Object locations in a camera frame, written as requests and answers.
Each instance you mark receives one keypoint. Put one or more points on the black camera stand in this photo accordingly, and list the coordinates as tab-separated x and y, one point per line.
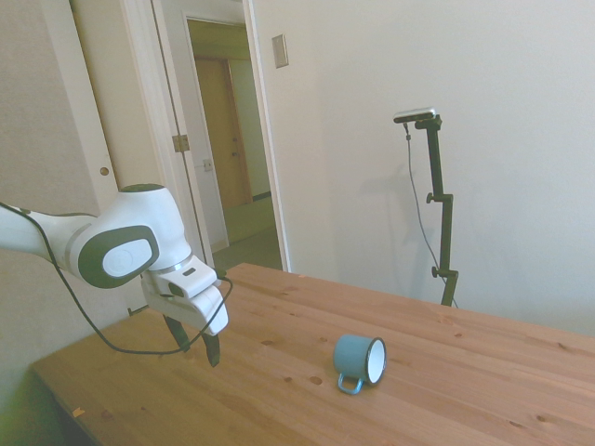
440	195

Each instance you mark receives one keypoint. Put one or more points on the brass door hinge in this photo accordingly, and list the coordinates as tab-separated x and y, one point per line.
181	142

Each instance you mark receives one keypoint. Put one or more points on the white open door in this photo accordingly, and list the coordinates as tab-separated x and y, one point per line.
125	93

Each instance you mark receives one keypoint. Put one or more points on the brown wooden door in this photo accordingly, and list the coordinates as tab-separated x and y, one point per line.
223	135

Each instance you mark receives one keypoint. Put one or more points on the blue enamel mug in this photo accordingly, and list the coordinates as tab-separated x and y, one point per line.
355	355

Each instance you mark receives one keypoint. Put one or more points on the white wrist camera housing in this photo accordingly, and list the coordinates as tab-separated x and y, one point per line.
191	279

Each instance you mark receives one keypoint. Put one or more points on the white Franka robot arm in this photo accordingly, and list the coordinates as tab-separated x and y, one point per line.
135	223

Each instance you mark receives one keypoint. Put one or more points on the silver camera on stand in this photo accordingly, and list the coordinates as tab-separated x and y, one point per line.
415	115

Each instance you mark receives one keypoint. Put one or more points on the beige wall switch plate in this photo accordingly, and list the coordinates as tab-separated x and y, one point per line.
280	51

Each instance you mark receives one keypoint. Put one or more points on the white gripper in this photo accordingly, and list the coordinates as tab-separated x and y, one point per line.
204	312

